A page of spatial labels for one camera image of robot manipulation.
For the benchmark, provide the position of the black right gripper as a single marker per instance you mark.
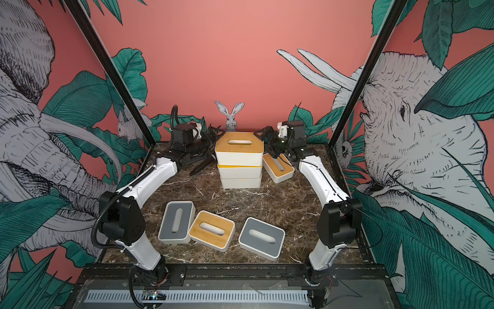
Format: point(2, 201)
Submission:
point(270, 132)

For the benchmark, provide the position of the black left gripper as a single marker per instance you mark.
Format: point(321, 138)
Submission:
point(211, 142)

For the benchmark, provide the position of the yellow lid tissue box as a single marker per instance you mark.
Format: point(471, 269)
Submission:
point(239, 172)

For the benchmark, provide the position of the large bamboo lid tissue box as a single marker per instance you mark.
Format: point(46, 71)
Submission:
point(239, 149)

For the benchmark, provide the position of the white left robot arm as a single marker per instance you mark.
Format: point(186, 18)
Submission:
point(121, 224)

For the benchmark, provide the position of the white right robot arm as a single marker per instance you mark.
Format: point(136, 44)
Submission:
point(340, 219)

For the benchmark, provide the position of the small bamboo lid tissue box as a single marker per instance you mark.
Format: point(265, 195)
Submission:
point(278, 168)

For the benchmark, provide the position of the white bottom tissue box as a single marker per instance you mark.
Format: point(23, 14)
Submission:
point(241, 183)

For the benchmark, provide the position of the grey lid tissue box left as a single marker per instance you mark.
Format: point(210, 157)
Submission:
point(176, 222)

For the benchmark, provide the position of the grey lid tissue box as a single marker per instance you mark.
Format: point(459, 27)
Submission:
point(176, 222)
point(262, 239)

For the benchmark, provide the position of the front bamboo lid tissue box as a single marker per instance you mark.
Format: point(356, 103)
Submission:
point(212, 230)

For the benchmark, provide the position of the grey lid tissue box right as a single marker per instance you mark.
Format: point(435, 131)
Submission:
point(262, 239)

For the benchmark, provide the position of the white vented strip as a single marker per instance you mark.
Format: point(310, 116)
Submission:
point(297, 297)

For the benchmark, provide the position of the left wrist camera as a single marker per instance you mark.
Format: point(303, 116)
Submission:
point(186, 133)

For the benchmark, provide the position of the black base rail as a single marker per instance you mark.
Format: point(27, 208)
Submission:
point(294, 274)

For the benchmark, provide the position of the black corner frame post right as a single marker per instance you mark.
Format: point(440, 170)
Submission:
point(389, 24)

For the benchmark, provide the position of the black corner frame post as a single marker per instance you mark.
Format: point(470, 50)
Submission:
point(389, 24)
point(83, 21)

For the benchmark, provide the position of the black corner frame post left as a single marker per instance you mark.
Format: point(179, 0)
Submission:
point(83, 21)

